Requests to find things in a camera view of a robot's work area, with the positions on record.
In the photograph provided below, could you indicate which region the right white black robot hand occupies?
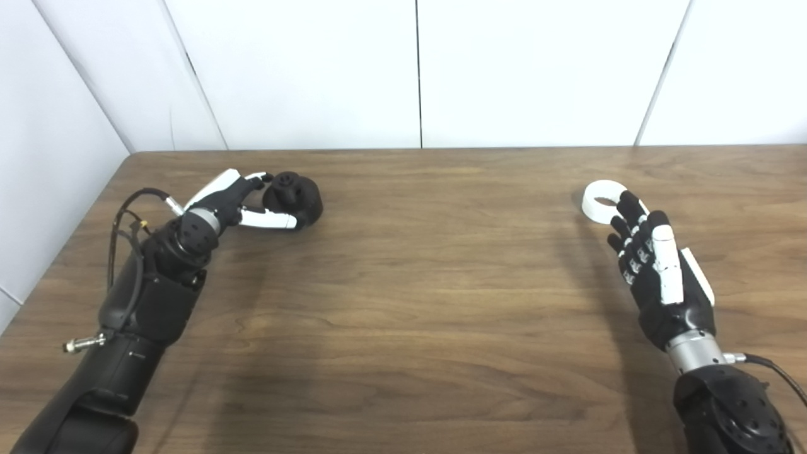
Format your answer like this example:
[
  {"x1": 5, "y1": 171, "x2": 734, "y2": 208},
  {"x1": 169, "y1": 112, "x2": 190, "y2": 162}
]
[{"x1": 607, "y1": 190, "x2": 717, "y2": 352}]

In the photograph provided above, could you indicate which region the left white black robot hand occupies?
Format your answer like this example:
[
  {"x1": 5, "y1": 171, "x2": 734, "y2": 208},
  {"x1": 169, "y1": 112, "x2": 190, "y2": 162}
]
[{"x1": 182, "y1": 168, "x2": 298, "y2": 236}]

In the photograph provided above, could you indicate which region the round black part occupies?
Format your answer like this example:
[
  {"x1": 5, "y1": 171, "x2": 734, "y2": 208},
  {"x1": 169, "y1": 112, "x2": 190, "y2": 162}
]
[{"x1": 262, "y1": 171, "x2": 324, "y2": 231}]

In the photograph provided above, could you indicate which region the white ring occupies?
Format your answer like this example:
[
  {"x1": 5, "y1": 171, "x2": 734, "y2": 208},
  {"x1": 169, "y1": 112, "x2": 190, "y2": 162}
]
[{"x1": 580, "y1": 180, "x2": 632, "y2": 225}]

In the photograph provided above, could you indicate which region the left thin wires yellow plug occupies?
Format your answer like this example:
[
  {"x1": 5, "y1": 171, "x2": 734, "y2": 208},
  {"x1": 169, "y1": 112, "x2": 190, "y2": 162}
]
[{"x1": 113, "y1": 210, "x2": 153, "y2": 253}]

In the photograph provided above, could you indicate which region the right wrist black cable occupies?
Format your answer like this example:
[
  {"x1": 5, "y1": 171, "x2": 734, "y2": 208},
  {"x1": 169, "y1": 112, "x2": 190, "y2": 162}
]
[{"x1": 723, "y1": 352, "x2": 807, "y2": 409}]

